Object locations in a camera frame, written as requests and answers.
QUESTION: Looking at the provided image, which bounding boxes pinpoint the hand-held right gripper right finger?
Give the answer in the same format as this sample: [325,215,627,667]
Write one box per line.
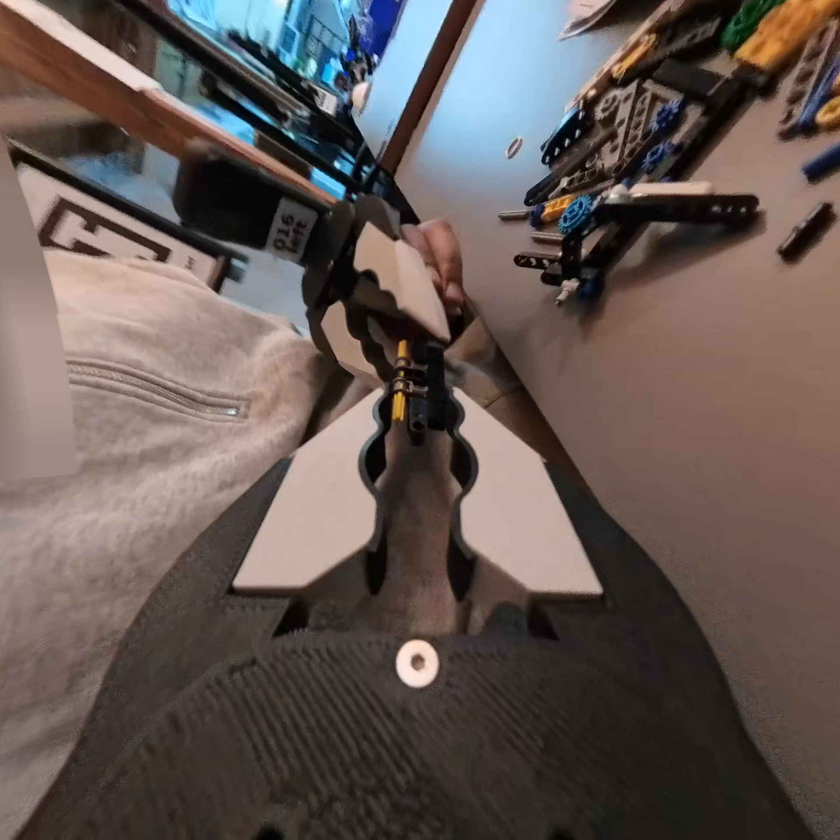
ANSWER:
[446,387,605,603]

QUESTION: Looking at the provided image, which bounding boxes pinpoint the person's left hand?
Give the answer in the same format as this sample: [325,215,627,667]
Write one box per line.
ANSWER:
[400,220,468,312]

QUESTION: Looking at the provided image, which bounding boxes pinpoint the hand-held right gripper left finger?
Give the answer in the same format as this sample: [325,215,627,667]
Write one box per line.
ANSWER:
[231,387,395,598]

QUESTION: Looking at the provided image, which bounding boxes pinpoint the black lego frame assembly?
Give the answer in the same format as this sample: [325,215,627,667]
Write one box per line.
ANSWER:
[512,180,762,306]

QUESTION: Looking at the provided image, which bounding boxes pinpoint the scattered lego pins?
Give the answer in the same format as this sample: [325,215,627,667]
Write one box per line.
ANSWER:
[777,141,840,261]

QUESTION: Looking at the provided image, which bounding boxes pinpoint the person's grey clothing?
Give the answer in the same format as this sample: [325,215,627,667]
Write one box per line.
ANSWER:
[0,252,395,840]

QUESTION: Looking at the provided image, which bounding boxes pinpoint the white black printed tag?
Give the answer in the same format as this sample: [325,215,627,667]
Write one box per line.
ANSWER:
[16,164,232,290]

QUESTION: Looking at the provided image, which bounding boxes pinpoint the pile of lego pieces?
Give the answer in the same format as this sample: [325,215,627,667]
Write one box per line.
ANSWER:
[525,0,840,221]

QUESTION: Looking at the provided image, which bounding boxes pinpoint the small black yellow lego assembly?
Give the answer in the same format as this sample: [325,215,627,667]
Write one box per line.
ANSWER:
[390,338,454,447]

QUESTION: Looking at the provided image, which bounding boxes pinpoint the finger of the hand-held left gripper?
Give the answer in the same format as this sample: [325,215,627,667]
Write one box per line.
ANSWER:
[320,301,398,383]
[348,220,455,343]

